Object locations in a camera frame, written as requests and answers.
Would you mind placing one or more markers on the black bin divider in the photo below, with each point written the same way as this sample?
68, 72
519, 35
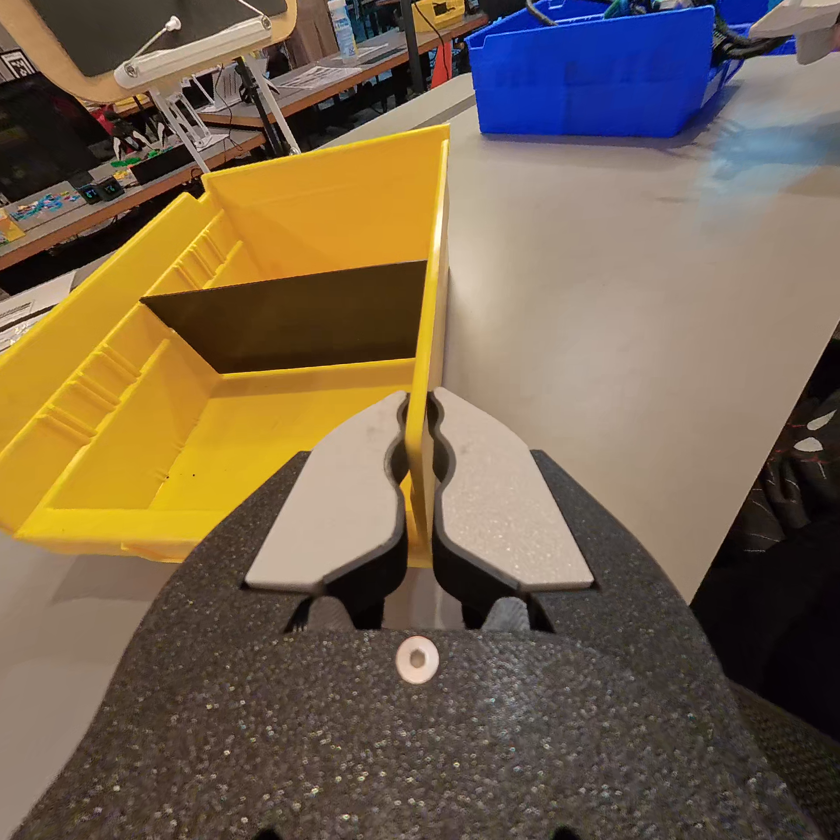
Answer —
282, 315

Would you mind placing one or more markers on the yellow slotted bin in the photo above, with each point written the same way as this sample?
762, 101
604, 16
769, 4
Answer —
436, 13

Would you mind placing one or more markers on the small black electronic devices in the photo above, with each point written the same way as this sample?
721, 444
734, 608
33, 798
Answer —
98, 192

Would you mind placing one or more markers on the long wooden table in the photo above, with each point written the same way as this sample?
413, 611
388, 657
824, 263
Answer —
65, 216

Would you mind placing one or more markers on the long black box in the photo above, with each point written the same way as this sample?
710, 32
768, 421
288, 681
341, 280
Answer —
161, 164

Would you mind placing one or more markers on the white printed paper sheet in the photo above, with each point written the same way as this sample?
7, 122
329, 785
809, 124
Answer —
26, 315

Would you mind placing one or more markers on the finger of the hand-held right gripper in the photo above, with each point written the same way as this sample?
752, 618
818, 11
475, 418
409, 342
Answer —
820, 47
807, 16

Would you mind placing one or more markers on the white plastic bottle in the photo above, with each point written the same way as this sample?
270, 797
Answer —
341, 33

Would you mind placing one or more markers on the orange traffic cone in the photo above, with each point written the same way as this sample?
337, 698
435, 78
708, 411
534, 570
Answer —
441, 62

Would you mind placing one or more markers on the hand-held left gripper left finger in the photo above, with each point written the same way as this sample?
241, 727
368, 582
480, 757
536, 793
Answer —
315, 512

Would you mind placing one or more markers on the wood-framed black panel stand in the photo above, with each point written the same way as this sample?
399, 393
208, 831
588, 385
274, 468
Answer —
98, 33

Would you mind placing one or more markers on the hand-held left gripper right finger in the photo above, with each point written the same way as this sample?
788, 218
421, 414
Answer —
505, 512

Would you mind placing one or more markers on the wooden table with papers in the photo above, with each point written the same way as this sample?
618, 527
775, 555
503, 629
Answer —
394, 56

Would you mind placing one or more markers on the yellow plastic bin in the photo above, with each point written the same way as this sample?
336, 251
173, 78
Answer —
295, 197

